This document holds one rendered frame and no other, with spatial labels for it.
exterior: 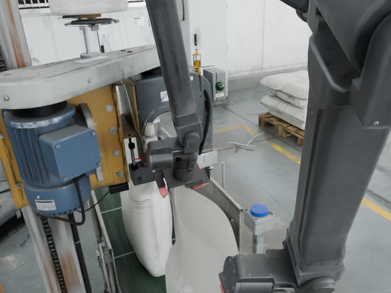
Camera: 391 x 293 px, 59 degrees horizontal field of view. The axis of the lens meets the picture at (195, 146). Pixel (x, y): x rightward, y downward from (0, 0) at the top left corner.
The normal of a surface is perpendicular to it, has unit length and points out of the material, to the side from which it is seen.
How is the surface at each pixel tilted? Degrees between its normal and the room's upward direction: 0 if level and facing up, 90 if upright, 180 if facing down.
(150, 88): 90
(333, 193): 116
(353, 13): 77
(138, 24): 90
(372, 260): 0
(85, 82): 90
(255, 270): 28
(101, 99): 90
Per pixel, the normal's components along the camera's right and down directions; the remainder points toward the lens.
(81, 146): 0.74, 0.25
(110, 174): 0.39, 0.37
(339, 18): -1.00, 0.06
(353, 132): 0.04, 0.82
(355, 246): -0.05, -0.91
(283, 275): 0.25, -0.64
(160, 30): 0.21, 0.55
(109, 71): 0.88, 0.16
